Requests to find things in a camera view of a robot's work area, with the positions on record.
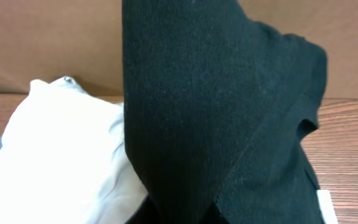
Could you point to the plain black t-shirt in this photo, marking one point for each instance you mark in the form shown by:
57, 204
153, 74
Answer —
215, 108

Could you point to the folded beige shorts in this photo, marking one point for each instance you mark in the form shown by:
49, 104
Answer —
63, 159

